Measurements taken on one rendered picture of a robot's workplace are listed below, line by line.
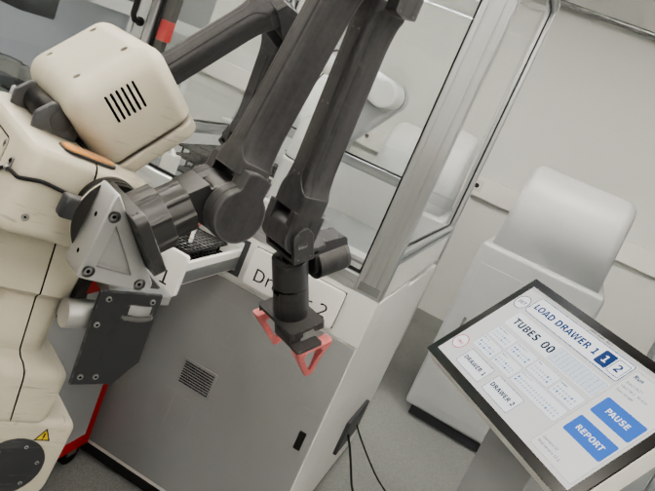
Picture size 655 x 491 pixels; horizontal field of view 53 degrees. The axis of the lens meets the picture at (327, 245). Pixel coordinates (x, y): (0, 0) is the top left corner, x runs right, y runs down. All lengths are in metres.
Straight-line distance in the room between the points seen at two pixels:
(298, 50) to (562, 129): 4.09
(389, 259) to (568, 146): 3.24
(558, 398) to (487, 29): 0.89
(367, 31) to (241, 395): 1.32
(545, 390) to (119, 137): 0.91
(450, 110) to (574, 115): 3.21
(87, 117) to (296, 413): 1.24
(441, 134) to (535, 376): 0.65
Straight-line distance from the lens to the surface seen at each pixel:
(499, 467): 1.49
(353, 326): 1.80
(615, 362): 1.39
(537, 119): 4.88
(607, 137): 4.87
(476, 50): 1.71
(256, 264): 1.86
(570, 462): 1.26
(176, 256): 1.60
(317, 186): 0.94
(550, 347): 1.45
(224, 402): 2.03
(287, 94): 0.86
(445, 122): 1.70
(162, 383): 2.12
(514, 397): 1.38
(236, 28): 1.26
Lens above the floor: 1.45
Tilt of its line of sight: 14 degrees down
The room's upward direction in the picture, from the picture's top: 23 degrees clockwise
